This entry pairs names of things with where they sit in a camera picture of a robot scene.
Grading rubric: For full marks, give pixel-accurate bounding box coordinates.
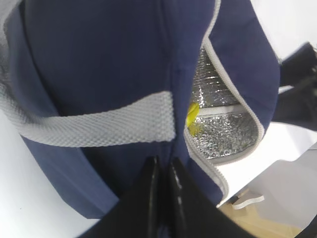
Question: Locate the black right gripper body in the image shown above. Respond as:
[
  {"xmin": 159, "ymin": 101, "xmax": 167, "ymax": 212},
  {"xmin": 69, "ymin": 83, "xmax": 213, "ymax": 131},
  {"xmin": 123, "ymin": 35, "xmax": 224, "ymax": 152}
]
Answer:
[{"xmin": 272, "ymin": 42, "xmax": 317, "ymax": 129}]

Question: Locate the yellow banana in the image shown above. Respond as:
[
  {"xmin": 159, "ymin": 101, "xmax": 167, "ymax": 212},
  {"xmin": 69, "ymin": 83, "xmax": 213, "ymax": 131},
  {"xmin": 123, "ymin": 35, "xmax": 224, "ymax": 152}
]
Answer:
[{"xmin": 186, "ymin": 103, "xmax": 201, "ymax": 136}]

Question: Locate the white tape on table edge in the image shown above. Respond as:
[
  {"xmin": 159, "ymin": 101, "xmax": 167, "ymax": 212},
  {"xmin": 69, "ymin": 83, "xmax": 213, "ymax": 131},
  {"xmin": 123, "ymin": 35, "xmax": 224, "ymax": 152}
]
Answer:
[{"xmin": 232, "ymin": 195, "xmax": 264, "ymax": 210}]

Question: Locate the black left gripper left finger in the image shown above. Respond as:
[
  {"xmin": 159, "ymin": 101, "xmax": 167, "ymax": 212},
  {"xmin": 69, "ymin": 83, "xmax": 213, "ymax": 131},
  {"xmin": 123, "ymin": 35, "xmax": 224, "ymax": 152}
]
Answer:
[{"xmin": 84, "ymin": 157, "xmax": 160, "ymax": 238}]

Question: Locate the navy blue lunch bag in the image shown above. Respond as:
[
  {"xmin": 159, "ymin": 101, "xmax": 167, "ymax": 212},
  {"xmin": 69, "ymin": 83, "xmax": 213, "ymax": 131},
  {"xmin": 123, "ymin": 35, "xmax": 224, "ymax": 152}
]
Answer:
[{"xmin": 0, "ymin": 0, "xmax": 280, "ymax": 219}]

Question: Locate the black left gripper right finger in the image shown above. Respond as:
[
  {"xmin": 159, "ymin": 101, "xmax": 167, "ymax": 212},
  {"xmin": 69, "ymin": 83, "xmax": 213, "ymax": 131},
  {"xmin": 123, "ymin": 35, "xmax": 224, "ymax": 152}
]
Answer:
[{"xmin": 168, "ymin": 157, "xmax": 238, "ymax": 238}]

